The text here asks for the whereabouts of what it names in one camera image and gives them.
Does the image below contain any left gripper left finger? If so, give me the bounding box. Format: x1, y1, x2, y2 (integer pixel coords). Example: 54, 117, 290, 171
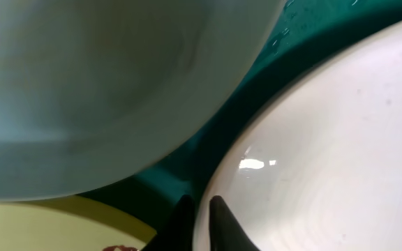
141, 195, 195, 251

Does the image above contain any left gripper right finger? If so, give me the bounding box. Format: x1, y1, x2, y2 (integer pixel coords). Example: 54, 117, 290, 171
209, 195, 259, 251

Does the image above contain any white plate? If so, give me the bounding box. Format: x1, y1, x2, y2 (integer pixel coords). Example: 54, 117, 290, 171
193, 21, 402, 250

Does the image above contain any teal plastic tray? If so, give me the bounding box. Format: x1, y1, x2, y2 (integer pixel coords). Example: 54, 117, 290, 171
78, 0, 402, 231

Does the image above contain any yellow plate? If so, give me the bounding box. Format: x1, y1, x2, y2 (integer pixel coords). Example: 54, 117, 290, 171
0, 196, 156, 251

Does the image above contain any light blue plate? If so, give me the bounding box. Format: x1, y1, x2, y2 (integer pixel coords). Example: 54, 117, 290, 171
0, 0, 283, 201

